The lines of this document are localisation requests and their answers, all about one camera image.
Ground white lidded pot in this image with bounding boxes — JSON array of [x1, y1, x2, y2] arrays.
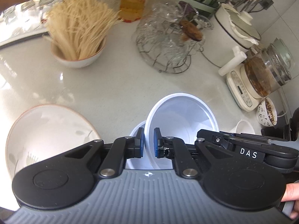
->
[[214, 3, 261, 68]]

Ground glass electric kettle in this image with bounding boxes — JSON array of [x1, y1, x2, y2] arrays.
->
[[219, 38, 295, 98]]

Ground white drying tray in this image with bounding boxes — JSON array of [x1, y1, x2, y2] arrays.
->
[[0, 5, 56, 47]]

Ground white plastic bowl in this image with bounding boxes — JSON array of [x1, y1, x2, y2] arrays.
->
[[144, 93, 220, 170], [125, 121, 155, 170]]

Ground white power cord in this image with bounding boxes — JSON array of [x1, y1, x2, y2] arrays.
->
[[277, 86, 290, 118]]

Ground clear crystal glass cups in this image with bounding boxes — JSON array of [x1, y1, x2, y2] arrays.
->
[[139, 2, 185, 61]]

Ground clear drinking glass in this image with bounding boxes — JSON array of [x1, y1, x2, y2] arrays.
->
[[0, 6, 17, 27], [20, 0, 39, 31]]

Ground round wire basket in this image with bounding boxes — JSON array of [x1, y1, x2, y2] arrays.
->
[[134, 16, 206, 74]]

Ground small white ceramic bowl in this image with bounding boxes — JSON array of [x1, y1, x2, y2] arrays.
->
[[229, 119, 256, 136]]

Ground green utensil holder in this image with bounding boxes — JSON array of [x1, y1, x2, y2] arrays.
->
[[178, 0, 221, 19]]

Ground large white floral plate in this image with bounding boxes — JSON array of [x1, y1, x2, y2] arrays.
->
[[5, 104, 102, 181]]

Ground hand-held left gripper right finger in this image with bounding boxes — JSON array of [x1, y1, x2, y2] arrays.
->
[[153, 127, 236, 178]]

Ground dark purple item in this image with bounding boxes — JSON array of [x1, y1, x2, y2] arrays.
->
[[179, 1, 199, 20]]

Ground dark metal rack frame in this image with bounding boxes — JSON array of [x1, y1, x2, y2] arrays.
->
[[0, 31, 50, 50]]

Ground white ceramic noodle bowl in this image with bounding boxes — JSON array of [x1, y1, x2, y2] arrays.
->
[[50, 34, 108, 69]]

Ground brown cork lid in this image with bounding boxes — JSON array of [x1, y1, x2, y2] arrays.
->
[[179, 20, 203, 42]]

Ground red print drinking glass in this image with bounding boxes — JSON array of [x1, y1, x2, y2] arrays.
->
[[38, 0, 56, 25]]

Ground bundle of dried noodles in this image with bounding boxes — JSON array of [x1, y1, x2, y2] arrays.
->
[[43, 0, 123, 61]]

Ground small leaf print bowl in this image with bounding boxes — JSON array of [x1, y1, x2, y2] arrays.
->
[[257, 97, 278, 127]]

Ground cream kettle base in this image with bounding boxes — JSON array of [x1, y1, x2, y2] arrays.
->
[[225, 64, 265, 112]]

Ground red lid orange jar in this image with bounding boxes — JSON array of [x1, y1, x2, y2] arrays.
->
[[118, 0, 156, 23]]

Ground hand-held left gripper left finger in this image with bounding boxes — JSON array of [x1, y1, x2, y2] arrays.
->
[[64, 127, 145, 178]]

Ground person's right hand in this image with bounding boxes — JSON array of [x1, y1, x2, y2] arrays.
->
[[280, 183, 299, 218]]

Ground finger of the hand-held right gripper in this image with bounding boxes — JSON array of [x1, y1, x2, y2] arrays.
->
[[197, 129, 265, 162], [224, 133, 269, 153]]

